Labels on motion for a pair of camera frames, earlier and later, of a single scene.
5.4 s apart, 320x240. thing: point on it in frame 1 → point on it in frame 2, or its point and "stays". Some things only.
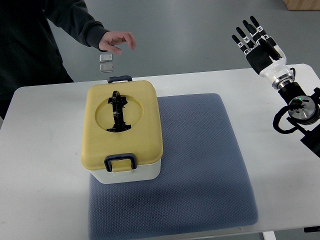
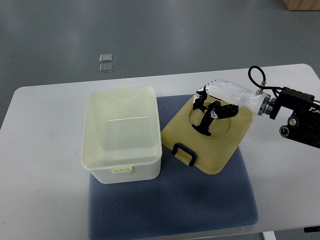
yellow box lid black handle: x=121 y=127 → x=213 y=154
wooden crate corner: x=302 y=5 stays
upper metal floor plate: x=105 y=58 stays
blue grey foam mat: x=203 y=186 stays
